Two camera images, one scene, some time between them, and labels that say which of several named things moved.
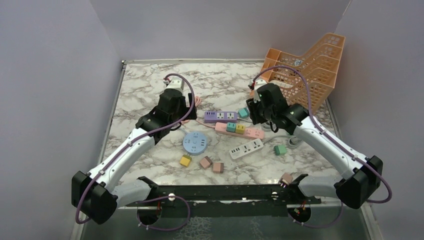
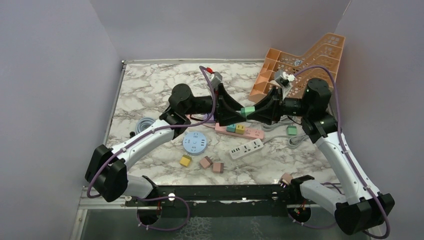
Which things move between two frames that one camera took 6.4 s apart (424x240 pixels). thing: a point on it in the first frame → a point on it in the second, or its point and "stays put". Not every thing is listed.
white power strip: (246, 149) stays put
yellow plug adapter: (240, 128) stays put
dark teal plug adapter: (231, 127) stays put
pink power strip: (221, 127) stays put
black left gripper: (186, 109) → (220, 96)
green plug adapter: (279, 149) → (247, 110)
